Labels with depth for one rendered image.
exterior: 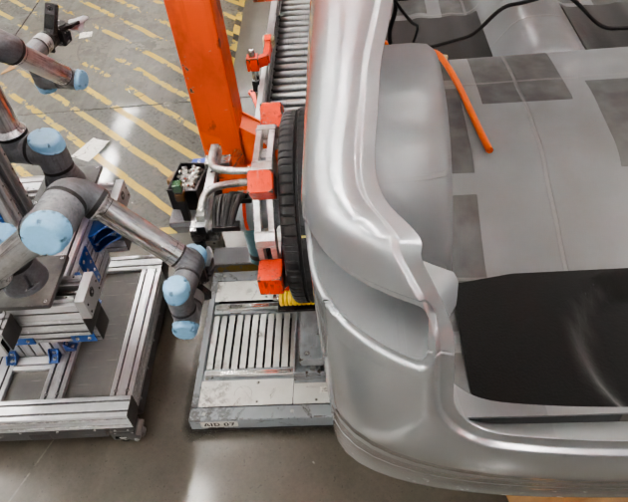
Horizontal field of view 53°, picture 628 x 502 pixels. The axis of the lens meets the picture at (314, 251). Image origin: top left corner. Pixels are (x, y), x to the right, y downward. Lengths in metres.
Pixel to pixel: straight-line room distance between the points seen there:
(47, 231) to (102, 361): 1.15
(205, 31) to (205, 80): 0.19
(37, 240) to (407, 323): 1.01
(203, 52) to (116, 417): 1.40
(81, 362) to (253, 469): 0.84
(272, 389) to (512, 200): 1.25
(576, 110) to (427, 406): 1.39
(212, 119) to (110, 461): 1.41
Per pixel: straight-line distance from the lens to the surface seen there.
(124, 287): 2.99
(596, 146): 2.16
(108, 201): 1.82
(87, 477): 2.75
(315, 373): 2.55
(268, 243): 1.91
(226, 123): 2.54
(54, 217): 1.71
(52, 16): 2.74
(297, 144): 1.90
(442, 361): 1.07
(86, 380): 2.73
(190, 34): 2.37
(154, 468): 2.67
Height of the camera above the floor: 2.29
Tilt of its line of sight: 46 degrees down
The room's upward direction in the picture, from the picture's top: 8 degrees counter-clockwise
